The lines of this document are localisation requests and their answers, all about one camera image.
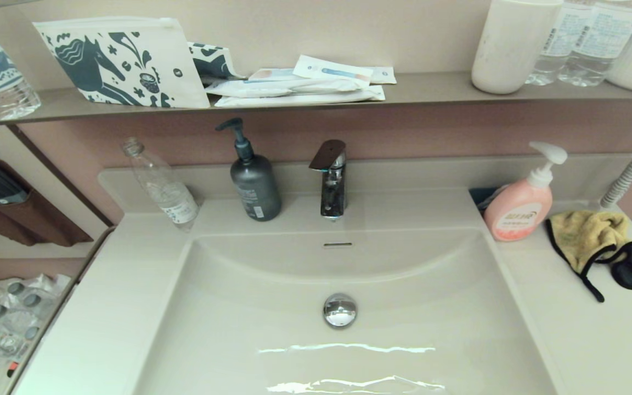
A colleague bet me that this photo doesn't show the chrome faucet with lever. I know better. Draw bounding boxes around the chrome faucet with lever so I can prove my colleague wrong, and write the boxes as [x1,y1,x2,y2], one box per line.
[309,139,348,222]

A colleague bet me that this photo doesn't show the yellow cloth with black trim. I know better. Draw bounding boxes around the yellow cloth with black trim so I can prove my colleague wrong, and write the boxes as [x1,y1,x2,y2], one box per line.
[545,211,632,303]

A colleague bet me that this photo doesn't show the white ceramic sink basin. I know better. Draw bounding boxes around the white ceramic sink basin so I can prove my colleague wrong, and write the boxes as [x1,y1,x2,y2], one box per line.
[12,154,632,395]

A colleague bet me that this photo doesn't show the dark grey pump bottle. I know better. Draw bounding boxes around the dark grey pump bottle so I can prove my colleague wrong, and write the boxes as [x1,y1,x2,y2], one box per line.
[216,118,282,222]

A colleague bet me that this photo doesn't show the long white plastic packet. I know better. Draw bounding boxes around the long white plastic packet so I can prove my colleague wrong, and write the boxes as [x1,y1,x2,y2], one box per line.
[205,77,369,98]
[215,85,386,108]

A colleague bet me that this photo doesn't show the chrome drain stopper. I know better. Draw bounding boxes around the chrome drain stopper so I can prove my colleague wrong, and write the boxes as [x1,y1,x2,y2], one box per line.
[323,293,358,329]

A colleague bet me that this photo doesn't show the white packet with blue stripe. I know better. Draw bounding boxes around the white packet with blue stripe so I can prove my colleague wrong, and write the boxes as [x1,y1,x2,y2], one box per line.
[293,55,374,87]

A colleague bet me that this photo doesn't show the pale pink packet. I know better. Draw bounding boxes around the pale pink packet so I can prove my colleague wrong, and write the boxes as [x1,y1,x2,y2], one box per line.
[247,68,300,82]

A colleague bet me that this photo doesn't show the clear empty plastic bottle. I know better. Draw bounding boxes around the clear empty plastic bottle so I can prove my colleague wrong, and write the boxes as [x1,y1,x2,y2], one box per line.
[122,137,201,231]

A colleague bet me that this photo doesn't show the small blue object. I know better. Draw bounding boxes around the small blue object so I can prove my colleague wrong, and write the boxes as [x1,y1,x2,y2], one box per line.
[469,187,506,212]

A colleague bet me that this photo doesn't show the small horse print pouch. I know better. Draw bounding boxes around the small horse print pouch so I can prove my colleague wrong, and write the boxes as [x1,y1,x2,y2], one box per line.
[187,42,246,86]

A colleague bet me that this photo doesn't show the pink soap pump bottle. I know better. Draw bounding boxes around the pink soap pump bottle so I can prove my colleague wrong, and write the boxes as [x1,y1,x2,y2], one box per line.
[483,142,568,242]

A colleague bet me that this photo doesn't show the large horse print pouch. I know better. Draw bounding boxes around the large horse print pouch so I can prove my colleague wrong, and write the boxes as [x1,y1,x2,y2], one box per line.
[33,16,211,109]

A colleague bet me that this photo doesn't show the tall white cup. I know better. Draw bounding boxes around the tall white cup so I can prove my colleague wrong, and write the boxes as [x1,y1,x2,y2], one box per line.
[471,0,563,94]

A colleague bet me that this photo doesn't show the water bottle with white label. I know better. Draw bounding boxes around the water bottle with white label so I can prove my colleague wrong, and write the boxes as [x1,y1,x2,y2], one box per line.
[526,0,575,86]
[557,0,632,87]

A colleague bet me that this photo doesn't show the plastic wrapped bottle pack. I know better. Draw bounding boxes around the plastic wrapped bottle pack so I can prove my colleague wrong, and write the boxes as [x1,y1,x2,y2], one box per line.
[0,273,72,368]

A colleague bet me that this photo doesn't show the grey wall shelf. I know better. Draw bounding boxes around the grey wall shelf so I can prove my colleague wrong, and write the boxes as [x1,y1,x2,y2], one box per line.
[0,70,632,128]

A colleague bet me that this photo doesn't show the brown wall holder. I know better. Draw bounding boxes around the brown wall holder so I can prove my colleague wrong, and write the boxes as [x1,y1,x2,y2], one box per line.
[0,159,94,247]

